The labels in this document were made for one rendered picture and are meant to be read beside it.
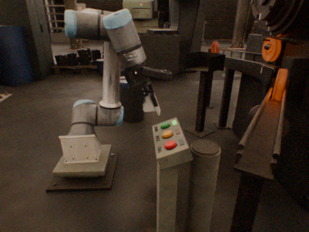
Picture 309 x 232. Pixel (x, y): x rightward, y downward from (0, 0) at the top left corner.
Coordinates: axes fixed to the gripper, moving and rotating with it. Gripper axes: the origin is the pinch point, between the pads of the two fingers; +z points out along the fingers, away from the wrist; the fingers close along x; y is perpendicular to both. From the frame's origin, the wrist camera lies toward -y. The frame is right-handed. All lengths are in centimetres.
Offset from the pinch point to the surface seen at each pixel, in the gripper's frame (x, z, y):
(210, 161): 9.4, 22.9, -11.8
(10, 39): -288, -71, 186
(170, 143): 15.4, 5.7, -0.2
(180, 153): 19.5, 7.9, -2.3
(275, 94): -11, 16, -49
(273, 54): -54, 14, -73
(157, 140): 8.6, 6.7, 4.2
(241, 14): -711, 75, -333
